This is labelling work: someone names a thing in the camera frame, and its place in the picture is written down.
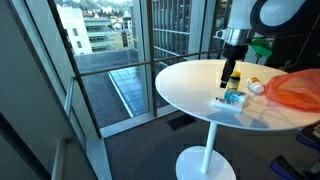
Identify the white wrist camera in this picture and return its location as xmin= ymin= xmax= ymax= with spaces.
xmin=214 ymin=29 xmax=230 ymax=41

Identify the blue floor equipment piece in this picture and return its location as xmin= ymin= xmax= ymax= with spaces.
xmin=269 ymin=154 xmax=303 ymax=180
xmin=295 ymin=130 xmax=320 ymax=152

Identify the pale window handrail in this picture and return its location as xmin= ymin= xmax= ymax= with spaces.
xmin=50 ymin=77 xmax=75 ymax=180

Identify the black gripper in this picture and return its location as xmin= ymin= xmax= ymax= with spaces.
xmin=219 ymin=43 xmax=250 ymax=90

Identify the orange plastic bag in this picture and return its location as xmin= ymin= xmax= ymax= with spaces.
xmin=262 ymin=68 xmax=320 ymax=113

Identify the dark metal window railing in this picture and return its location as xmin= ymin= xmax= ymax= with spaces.
xmin=79 ymin=39 xmax=278 ymax=78

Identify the white table pedestal base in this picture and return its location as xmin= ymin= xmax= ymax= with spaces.
xmin=175 ymin=121 xmax=238 ymax=180

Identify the white bottle with orange label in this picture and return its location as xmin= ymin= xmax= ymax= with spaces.
xmin=245 ymin=76 xmax=266 ymax=95

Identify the brown bottle with yellow cap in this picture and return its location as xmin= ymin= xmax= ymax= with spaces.
xmin=227 ymin=70 xmax=242 ymax=91

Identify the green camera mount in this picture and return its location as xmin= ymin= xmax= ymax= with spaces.
xmin=247 ymin=37 xmax=274 ymax=60

